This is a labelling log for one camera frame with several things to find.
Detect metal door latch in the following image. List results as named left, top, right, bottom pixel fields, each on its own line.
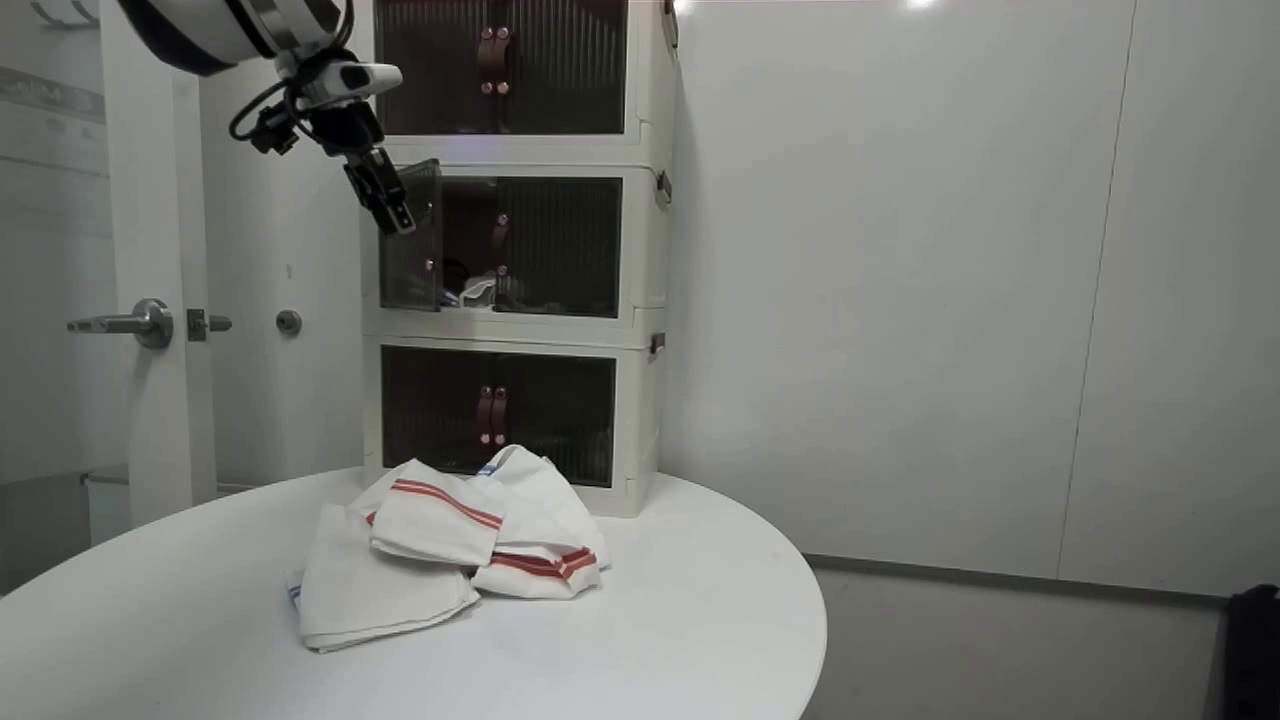
left=183, top=304, right=237, bottom=343

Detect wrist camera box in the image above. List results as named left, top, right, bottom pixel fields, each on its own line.
left=290, top=47, right=408, bottom=113

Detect white towel red stripes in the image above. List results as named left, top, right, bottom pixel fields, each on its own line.
left=346, top=457, right=507, bottom=573
left=466, top=441, right=615, bottom=604

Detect white room door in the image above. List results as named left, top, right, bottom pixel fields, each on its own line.
left=96, top=0, right=218, bottom=532

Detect silver door lever handle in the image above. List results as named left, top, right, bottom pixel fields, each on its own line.
left=63, top=292, right=180, bottom=358

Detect white stacked cabinet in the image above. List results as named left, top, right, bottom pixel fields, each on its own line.
left=351, top=0, right=678, bottom=521

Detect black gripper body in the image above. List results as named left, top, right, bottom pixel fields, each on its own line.
left=298, top=99, right=399, bottom=191

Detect white cloth inside cabinet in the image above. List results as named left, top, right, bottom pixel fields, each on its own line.
left=444, top=267, right=502, bottom=311

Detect white towel blue stripes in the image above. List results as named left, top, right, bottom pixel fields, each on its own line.
left=288, top=501, right=483, bottom=658

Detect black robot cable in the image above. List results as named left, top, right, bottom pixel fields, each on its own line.
left=225, top=72, right=307, bottom=161

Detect dark transparent cabinet door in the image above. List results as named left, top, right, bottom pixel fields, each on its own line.
left=376, top=157, right=446, bottom=316

